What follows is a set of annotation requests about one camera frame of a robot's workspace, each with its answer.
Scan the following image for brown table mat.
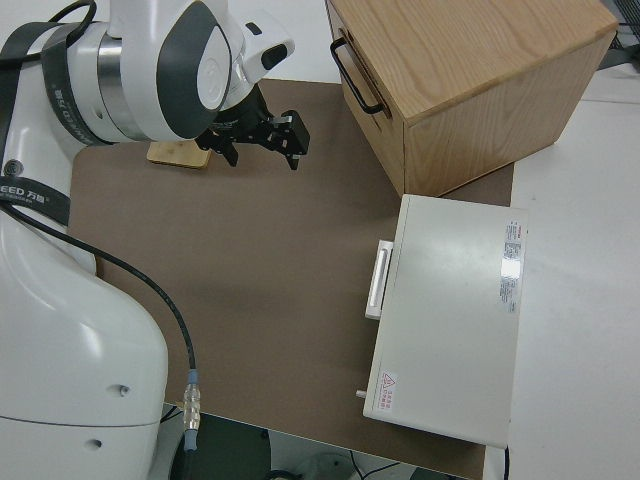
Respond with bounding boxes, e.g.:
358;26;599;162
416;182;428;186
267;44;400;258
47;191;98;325
67;78;516;480

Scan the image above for white toaster oven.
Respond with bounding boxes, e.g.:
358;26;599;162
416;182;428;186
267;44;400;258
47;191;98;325
353;193;530;449

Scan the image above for wooden mug rack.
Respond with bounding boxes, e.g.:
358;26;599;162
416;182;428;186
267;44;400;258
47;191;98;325
146;139;211;171

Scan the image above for black mesh panel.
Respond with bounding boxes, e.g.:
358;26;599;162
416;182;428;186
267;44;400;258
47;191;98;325
610;0;640;51

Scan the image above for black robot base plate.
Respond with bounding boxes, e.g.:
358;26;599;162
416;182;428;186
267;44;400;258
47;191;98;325
168;413;272;480

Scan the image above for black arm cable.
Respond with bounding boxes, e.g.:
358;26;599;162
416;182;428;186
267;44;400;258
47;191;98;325
0;204;202;480

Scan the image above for black box handle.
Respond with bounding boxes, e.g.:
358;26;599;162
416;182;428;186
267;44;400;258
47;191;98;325
329;38;386;115

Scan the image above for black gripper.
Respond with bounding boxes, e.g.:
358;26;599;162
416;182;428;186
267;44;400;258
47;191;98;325
195;87;312;173

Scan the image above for large wooden box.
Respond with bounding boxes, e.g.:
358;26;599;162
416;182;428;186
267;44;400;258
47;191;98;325
324;0;619;198

